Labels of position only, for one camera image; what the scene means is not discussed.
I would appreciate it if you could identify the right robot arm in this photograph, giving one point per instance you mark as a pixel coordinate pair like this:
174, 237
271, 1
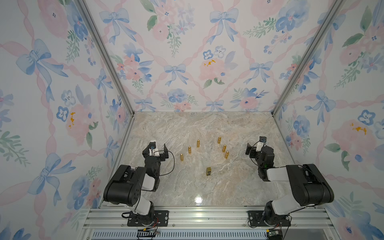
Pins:
308, 187

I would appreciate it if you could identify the right aluminium corner post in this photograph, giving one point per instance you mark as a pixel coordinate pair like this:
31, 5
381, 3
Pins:
310, 51

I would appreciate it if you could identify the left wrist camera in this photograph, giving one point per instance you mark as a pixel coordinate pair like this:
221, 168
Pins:
153, 150

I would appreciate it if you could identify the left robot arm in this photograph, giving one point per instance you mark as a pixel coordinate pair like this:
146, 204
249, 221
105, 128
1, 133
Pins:
127, 183

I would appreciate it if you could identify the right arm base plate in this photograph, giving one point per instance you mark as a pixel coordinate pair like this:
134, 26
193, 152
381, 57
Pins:
261, 219

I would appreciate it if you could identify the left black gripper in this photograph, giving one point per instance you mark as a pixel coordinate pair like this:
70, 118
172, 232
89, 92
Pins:
162, 157

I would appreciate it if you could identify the left aluminium corner post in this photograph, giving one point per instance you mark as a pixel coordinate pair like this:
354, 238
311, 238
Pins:
95, 34

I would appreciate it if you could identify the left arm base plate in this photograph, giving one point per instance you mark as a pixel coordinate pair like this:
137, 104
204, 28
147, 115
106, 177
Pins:
153, 219

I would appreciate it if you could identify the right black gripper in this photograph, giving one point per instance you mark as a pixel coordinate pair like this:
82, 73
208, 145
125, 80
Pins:
253, 151

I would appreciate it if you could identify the square gold lipstick box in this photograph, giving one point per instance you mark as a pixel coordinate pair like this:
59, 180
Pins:
208, 171

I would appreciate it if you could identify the aluminium front rail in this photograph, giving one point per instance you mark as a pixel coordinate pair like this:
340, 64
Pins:
209, 223

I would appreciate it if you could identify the aluminium corner post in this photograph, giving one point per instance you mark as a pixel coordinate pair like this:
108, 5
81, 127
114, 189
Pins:
95, 34
310, 51

